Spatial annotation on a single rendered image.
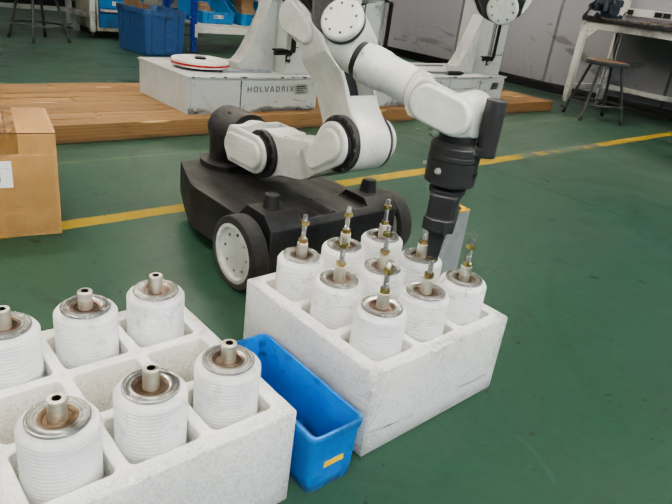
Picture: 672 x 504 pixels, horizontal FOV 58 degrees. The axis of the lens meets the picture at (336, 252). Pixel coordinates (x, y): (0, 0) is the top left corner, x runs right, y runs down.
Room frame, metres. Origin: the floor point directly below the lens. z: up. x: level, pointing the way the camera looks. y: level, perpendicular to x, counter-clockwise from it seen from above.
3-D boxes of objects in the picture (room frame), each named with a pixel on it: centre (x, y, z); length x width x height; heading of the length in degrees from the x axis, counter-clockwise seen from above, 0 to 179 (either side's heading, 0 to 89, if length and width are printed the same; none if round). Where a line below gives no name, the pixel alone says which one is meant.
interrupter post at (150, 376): (0.64, 0.22, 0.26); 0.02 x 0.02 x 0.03
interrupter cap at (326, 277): (1.03, -0.01, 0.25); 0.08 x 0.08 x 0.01
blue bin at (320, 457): (0.87, 0.06, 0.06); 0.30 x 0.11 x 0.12; 43
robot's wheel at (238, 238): (1.42, 0.25, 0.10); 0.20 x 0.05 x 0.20; 44
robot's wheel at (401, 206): (1.78, -0.14, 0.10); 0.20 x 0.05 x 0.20; 44
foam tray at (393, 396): (1.11, -0.10, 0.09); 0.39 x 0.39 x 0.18; 44
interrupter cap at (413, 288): (1.03, -0.18, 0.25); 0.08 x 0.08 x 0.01
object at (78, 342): (0.82, 0.38, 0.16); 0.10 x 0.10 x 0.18
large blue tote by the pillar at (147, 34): (5.48, 1.85, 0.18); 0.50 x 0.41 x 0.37; 48
